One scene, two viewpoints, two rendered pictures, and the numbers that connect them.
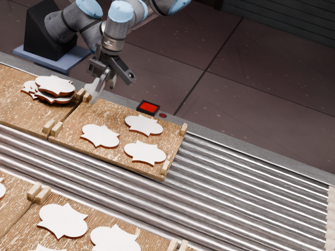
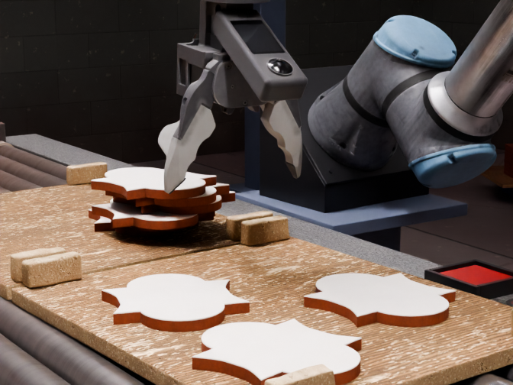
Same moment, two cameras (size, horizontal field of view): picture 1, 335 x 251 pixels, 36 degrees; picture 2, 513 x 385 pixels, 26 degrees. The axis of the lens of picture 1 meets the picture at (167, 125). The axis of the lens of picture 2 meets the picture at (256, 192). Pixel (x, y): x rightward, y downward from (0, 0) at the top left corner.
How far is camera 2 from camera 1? 120 cm
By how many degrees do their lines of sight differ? 46
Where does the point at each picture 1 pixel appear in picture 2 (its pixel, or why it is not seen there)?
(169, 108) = not seen: outside the picture
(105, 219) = not seen: outside the picture
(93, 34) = (409, 111)
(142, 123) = (375, 290)
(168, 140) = (440, 342)
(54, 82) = (155, 176)
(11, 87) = (78, 211)
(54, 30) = (324, 122)
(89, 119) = (205, 272)
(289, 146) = not seen: outside the picture
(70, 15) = (357, 72)
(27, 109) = (51, 241)
